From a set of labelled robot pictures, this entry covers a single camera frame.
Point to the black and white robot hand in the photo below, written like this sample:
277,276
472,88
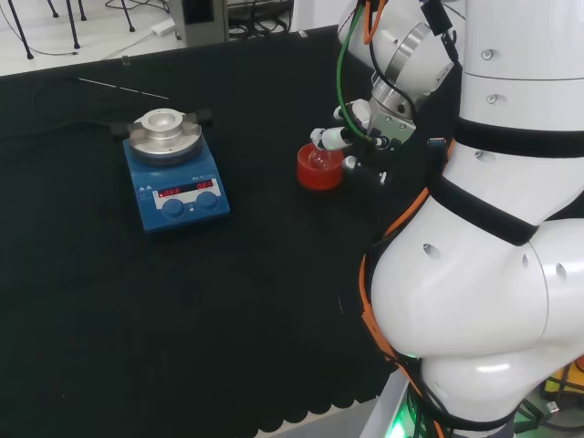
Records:
365,155

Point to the clear round-bottom flask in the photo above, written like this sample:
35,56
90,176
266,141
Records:
319,159

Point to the blue plug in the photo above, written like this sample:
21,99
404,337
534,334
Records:
436,141

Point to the clear cloth clip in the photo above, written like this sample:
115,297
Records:
126,62
302,34

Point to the blue-base heater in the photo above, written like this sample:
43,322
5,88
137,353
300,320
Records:
182,214

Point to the grey metal box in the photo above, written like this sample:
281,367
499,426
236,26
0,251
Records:
203,34

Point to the white power strip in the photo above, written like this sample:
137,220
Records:
163,27

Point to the black bench cloth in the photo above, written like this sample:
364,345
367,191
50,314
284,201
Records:
137,296

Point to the yellow stop button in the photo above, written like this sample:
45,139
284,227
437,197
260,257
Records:
563,388

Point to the black tripod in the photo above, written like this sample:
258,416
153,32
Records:
20,32
73,27

